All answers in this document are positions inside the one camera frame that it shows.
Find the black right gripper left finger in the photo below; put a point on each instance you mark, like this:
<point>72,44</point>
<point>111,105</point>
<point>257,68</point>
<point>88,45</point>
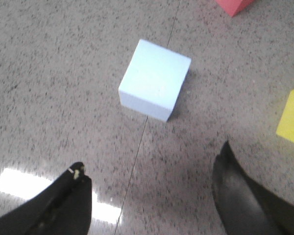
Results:
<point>63,208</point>

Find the light blue foam cube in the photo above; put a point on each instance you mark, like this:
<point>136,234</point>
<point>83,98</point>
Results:
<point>153,80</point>

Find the red foam cube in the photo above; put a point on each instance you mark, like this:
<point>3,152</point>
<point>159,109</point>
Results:
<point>233,7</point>

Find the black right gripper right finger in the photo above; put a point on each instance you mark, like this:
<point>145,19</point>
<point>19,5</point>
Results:
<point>245,207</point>

